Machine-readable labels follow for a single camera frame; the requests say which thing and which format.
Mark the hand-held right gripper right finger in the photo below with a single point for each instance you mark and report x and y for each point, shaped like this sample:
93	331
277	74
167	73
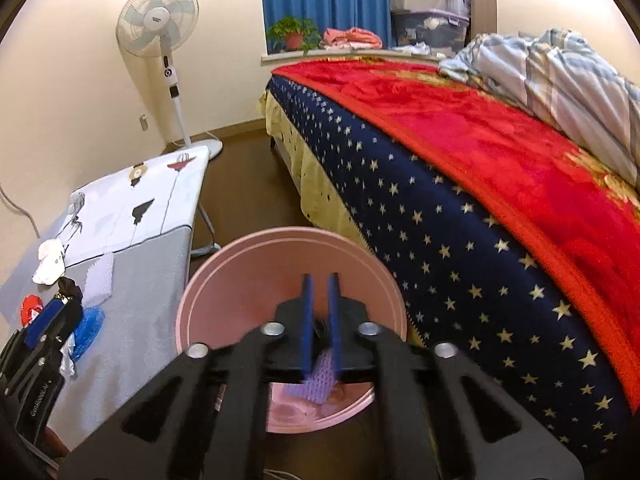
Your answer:
334	330

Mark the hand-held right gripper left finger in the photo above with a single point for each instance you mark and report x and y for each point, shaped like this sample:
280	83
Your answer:
306	330

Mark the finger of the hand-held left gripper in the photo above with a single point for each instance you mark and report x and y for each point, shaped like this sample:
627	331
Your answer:
37	392
44	321

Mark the red plastic bag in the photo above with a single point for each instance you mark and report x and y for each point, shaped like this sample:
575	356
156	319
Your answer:
30	310

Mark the white paper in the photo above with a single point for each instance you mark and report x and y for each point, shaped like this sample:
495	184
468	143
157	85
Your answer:
67	357

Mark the blue plastic bag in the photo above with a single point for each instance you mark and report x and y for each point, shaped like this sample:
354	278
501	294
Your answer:
87	332

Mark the purple foam net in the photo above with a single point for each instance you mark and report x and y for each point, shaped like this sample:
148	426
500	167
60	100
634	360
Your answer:
320	377

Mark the white foam net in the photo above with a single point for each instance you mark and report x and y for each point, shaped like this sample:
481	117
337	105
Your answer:
97	280

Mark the pink plastic basin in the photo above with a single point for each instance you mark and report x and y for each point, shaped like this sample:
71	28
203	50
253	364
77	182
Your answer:
250	280

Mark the white sock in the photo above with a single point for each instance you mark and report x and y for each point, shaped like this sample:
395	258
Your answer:
49	260

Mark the grey ironing board table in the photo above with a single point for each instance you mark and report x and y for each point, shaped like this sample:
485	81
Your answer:
145	260

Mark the navy star blanket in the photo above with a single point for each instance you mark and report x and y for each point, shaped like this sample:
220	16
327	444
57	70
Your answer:
450	260

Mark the white table leg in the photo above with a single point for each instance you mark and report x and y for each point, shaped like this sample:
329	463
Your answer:
209	227

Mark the yellow bed sheet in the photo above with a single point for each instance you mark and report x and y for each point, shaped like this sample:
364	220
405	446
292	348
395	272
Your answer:
320	185

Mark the red blanket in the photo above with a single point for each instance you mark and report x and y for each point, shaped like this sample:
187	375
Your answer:
475	145

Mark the white windowsill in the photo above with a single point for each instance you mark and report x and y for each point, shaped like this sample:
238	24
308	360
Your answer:
320	56

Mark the pink folded clothes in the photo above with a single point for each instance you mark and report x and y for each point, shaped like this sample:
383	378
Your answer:
352	36

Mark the potted green plant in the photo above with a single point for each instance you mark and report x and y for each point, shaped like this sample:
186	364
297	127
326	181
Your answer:
294	34

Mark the clear storage bin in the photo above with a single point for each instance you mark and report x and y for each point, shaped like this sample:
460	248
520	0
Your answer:
430	30

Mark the white standing fan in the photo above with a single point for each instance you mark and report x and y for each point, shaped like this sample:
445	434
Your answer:
157	17

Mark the blue curtain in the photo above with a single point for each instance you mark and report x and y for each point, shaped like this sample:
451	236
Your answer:
340	0

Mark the striped quilt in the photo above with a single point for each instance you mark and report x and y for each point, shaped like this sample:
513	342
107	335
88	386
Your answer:
560	85

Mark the small white container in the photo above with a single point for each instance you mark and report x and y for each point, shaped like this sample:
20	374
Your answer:
458	4

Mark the wooden shelf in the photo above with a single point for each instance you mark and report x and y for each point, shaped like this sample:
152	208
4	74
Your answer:
482	0

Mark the white wall outlet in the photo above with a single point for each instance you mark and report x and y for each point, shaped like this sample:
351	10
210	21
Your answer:
143	122

